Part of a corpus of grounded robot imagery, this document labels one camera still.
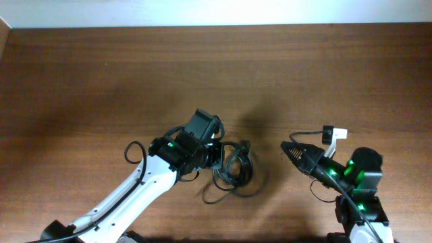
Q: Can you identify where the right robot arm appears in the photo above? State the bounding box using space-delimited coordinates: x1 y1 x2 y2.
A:
281 141 394 243

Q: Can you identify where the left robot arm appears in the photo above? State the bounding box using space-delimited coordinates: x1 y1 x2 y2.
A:
39 109 225 242

